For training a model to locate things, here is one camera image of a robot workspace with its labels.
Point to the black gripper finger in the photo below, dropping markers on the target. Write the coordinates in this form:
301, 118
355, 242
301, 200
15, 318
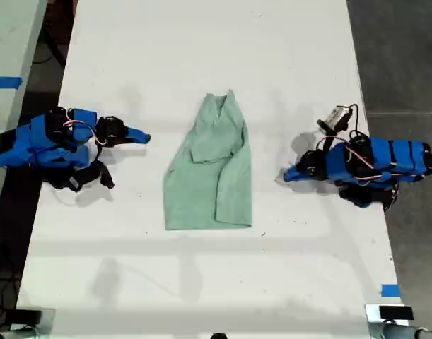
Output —
129, 141

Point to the round black object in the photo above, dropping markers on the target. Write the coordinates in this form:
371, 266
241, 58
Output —
219, 336

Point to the short blue tape piece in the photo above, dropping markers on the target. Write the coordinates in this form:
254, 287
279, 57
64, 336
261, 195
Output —
390, 290

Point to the black camera box with label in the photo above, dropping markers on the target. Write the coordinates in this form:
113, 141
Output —
76, 180

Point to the long blue tape strip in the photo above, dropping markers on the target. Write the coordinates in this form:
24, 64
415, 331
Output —
5, 82

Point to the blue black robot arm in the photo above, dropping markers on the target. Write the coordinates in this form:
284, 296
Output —
39, 141
396, 159

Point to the pale green T-shirt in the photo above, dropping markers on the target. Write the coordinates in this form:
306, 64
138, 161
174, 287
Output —
201, 176

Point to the small black box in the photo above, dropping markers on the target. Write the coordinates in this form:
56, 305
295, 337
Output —
28, 316
396, 313

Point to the grey metal pipe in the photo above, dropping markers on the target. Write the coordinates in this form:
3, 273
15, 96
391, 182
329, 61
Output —
396, 332

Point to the pale side table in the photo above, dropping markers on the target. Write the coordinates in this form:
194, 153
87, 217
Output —
7, 42

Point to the silver black camera box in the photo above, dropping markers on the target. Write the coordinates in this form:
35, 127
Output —
337, 116

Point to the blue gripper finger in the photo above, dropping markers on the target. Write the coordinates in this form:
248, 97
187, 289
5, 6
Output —
138, 135
297, 178
295, 172

